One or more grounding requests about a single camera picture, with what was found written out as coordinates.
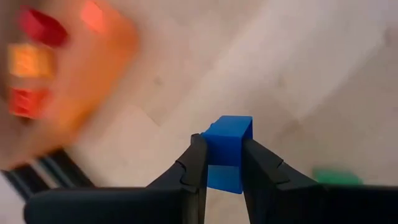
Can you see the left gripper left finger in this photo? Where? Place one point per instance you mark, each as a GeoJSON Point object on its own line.
{"type": "Point", "coordinates": [124, 205]}

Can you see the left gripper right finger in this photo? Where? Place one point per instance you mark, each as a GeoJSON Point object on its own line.
{"type": "Point", "coordinates": [311, 205]}

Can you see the green rectangular block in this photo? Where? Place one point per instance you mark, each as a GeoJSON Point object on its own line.
{"type": "Point", "coordinates": [337, 176]}

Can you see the blue square block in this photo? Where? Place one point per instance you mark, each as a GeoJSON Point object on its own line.
{"type": "Point", "coordinates": [228, 143]}

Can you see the orange-red square block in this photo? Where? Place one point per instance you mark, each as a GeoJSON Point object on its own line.
{"type": "Point", "coordinates": [28, 102]}

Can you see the red square block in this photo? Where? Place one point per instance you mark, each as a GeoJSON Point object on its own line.
{"type": "Point", "coordinates": [43, 28]}

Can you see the orange plastic bin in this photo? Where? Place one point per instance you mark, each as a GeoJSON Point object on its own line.
{"type": "Point", "coordinates": [93, 77]}

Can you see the black aluminium table frame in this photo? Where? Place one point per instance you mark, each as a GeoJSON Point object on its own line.
{"type": "Point", "coordinates": [66, 169]}

